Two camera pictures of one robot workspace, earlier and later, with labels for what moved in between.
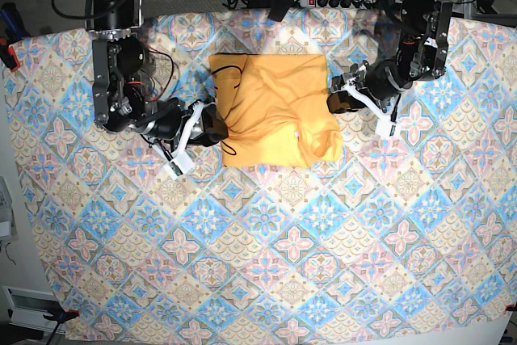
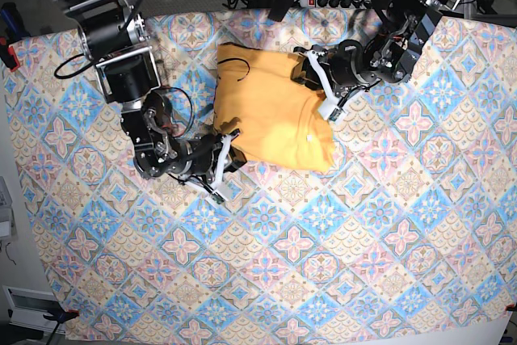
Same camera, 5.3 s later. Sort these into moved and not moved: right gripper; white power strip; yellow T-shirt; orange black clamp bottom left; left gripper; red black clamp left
Moved: right gripper; left gripper
Not moved: white power strip; yellow T-shirt; red black clamp left; orange black clamp bottom left
